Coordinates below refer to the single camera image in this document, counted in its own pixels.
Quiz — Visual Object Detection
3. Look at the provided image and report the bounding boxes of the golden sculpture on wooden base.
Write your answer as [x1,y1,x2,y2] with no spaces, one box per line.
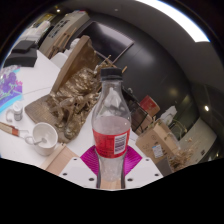
[24,34,105,145]

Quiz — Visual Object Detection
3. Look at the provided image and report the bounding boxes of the dry plant in grey pot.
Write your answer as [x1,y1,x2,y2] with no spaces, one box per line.
[167,135,198,173]

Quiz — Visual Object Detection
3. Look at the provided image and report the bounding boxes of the white cabinet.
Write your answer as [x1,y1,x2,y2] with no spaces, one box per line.
[37,11,91,56]

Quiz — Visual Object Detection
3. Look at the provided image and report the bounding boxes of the red box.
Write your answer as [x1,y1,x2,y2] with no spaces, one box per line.
[139,94,161,118]

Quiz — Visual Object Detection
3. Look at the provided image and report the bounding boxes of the small white jar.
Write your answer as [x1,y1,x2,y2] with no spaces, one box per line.
[12,101,25,122]

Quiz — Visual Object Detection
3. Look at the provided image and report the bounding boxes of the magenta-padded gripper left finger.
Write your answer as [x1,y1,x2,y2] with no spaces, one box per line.
[58,144,100,190]

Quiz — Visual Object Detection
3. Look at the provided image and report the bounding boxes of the wooden brush with red band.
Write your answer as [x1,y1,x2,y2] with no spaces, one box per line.
[0,121,30,138]

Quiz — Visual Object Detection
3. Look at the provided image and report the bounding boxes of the white plastic chair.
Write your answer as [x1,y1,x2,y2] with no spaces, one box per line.
[49,51,70,70]

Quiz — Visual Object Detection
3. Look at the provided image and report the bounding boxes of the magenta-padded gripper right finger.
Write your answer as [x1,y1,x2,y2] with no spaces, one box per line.
[124,144,165,190]

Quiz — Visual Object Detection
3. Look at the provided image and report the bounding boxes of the brown cardboard box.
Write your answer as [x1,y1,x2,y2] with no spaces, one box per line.
[134,119,180,165]

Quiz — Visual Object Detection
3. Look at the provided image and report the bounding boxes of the white ceramic mug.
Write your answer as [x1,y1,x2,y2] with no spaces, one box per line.
[24,121,60,157]

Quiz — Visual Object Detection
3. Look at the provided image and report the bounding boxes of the clear red-labelled drink bottle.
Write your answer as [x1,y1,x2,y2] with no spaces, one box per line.
[91,67,132,183]

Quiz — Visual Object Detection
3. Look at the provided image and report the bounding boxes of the flat black box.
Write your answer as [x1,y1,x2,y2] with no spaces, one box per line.
[11,39,40,55]
[2,49,38,68]

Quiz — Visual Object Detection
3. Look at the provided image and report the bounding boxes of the black wall screen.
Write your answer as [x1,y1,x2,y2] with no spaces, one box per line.
[77,21,135,63]

